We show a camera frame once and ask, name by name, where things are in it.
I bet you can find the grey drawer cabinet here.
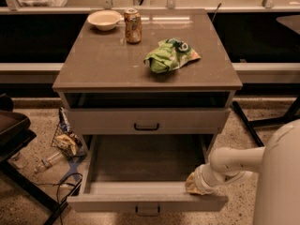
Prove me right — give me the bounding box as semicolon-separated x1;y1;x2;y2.
52;9;242;151

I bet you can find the grey drawer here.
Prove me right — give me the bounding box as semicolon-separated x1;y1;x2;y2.
67;108;231;135
67;135;228;216

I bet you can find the clear plastic bottle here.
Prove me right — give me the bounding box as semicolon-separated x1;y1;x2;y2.
34;152;64;173

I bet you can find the black stand leg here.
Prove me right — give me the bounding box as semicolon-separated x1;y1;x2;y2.
0;161;82;225

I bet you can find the black table frame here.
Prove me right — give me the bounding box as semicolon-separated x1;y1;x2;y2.
232;96;300;147

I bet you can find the white bowl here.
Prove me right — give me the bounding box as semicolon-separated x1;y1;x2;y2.
87;10;121;31

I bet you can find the orange soda can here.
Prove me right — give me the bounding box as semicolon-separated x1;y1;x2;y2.
124;7;142;44

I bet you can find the black floor cable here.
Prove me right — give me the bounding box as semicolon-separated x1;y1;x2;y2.
32;172;83;225

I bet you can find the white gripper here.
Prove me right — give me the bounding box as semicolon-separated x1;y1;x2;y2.
185;163;218;195

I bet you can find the green chip bag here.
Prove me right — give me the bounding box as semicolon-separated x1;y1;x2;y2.
143;38;201;74

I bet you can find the black chair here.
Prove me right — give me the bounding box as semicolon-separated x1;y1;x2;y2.
0;94;37;162

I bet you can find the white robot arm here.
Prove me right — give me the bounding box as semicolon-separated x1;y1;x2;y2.
186;120;300;225

